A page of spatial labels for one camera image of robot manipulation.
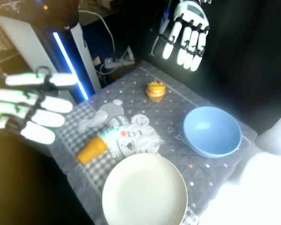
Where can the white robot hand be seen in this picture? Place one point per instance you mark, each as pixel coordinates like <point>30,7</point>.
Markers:
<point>192,14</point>
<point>14,107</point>

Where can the toy orange cupcake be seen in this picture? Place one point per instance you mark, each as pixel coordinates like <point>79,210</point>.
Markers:
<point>156,91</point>

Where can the toy ice cream cone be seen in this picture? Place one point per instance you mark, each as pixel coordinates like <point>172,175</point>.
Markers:
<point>96,145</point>

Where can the blue bowl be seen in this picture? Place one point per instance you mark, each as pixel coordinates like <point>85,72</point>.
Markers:
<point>212,132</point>

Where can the cream white plate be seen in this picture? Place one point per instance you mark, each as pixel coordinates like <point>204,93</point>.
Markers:
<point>144,191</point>

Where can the white tower with blue light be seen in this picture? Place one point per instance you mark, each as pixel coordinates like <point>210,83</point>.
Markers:
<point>32,51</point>

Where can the white power strip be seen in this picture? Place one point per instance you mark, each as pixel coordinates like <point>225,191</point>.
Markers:
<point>118,62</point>

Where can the black device on tower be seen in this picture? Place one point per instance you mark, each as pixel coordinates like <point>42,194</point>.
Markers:
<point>37,11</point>

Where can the grey quilt with bear print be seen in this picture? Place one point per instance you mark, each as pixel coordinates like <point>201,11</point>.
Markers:
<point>154,117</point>

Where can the white rounded shell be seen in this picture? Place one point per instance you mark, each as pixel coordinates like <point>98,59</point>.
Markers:
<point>260,187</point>

